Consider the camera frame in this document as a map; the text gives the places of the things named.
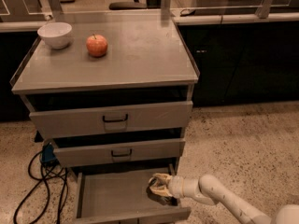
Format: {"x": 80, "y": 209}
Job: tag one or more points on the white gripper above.
{"x": 176, "y": 186}

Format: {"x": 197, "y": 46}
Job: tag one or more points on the silver blue redbull can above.
{"x": 163, "y": 200}

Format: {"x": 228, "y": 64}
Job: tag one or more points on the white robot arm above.
{"x": 209, "y": 190}

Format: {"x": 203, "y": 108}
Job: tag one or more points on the grey bottom drawer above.
{"x": 116, "y": 194}

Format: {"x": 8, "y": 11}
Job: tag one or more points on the grey drawer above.
{"x": 116, "y": 194}
{"x": 119, "y": 147}
{"x": 81, "y": 113}

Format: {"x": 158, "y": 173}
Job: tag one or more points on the grey middle drawer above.
{"x": 119, "y": 147}

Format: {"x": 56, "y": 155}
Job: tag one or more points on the grey drawer cabinet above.
{"x": 144, "y": 50}

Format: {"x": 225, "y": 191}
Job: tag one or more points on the grey top drawer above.
{"x": 81, "y": 113}

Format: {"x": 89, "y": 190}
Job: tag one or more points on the blue power box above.
{"x": 47, "y": 155}

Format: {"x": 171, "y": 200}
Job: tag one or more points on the red apple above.
{"x": 96, "y": 45}

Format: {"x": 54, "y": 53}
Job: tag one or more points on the black office chair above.
{"x": 126, "y": 5}

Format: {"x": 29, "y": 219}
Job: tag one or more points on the white ceramic bowl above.
{"x": 57, "y": 35}

